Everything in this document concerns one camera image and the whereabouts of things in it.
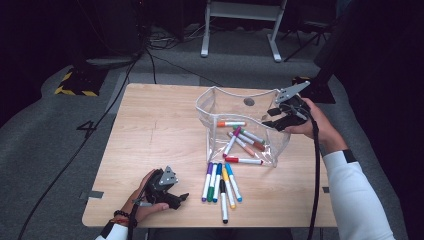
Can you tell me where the bundle of floor cables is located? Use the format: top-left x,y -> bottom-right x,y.
146,23 -> 208,51

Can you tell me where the orange cap marker pen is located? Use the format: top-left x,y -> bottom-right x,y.
216,120 -> 247,128

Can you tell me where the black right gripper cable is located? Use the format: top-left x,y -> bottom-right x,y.
286,103 -> 322,240

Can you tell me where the thin black floor cable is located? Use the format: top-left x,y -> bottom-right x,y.
149,53 -> 222,87

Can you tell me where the grey flat stand base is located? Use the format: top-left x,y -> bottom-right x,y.
85,54 -> 141,70

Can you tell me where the dark green cap marker pen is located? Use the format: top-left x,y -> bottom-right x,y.
206,162 -> 218,203

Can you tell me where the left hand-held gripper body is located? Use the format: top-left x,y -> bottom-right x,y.
144,165 -> 179,208

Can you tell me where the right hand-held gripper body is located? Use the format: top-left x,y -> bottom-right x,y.
274,80 -> 313,128

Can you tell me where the hazard striped base plate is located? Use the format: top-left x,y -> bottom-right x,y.
292,75 -> 337,105
54,67 -> 109,98

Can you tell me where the yellow cap marker pen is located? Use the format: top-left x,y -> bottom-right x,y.
221,167 -> 237,210

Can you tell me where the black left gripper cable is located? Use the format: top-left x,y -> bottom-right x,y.
127,186 -> 148,240

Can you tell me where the clear plastic pencil bag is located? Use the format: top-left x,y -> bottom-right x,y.
195,85 -> 292,168

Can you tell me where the group of coloured markers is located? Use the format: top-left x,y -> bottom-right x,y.
201,161 -> 243,225

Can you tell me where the short black floor cable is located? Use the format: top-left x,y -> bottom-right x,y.
145,46 -> 158,85

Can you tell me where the long black floor cable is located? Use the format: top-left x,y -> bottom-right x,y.
16,49 -> 148,240

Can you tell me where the red cap marker pen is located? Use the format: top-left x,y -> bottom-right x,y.
224,156 -> 264,166

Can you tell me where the brown cap marker pen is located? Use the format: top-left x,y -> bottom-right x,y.
236,132 -> 266,152

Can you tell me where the light blue cap marker pen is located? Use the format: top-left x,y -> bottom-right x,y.
224,162 -> 243,203

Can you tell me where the black stand post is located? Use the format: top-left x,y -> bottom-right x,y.
313,0 -> 371,79

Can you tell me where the black cap marker pen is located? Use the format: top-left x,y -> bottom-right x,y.
219,179 -> 230,225

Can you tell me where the black tripod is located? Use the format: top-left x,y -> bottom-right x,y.
281,19 -> 334,63

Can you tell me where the person's left hand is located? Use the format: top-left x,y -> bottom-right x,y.
120,169 -> 170,223

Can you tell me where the person's right hand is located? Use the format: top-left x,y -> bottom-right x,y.
284,97 -> 350,156

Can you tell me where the magenta cap marker pen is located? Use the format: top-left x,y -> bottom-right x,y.
222,126 -> 242,159

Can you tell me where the dark blue cap marker pen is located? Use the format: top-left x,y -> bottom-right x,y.
212,162 -> 223,204

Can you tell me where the light green cap marker pen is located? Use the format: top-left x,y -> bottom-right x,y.
232,125 -> 267,145

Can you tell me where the purple cap marker pen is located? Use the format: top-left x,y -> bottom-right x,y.
201,161 -> 214,203

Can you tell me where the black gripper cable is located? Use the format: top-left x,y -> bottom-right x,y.
286,103 -> 322,240
127,186 -> 148,240

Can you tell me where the salmon cap marker pen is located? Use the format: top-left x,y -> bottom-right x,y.
227,131 -> 256,158

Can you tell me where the white metal stand frame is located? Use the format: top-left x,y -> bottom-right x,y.
199,0 -> 288,63

